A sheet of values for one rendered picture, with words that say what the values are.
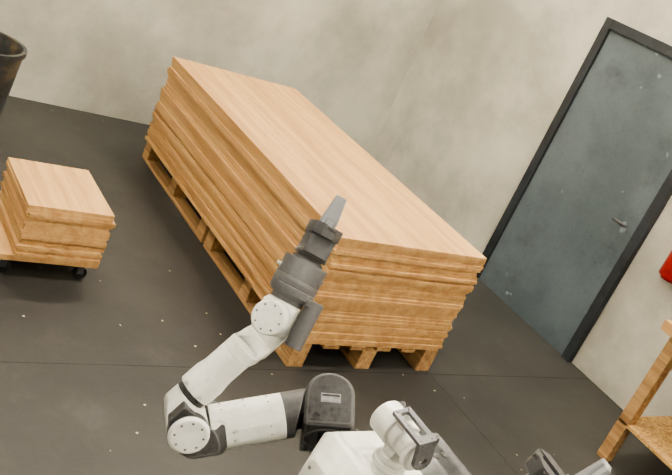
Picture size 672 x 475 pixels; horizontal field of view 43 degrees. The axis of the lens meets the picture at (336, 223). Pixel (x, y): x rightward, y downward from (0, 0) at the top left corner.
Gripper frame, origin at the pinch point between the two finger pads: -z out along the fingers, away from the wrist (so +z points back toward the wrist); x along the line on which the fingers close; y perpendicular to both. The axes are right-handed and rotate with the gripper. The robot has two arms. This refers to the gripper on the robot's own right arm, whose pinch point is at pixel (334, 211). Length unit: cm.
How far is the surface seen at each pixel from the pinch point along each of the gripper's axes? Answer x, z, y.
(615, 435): -286, 12, -249
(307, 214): -276, -13, -34
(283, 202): -296, -14, -22
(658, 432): -284, -1, -270
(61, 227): -267, 49, 69
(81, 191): -288, 31, 71
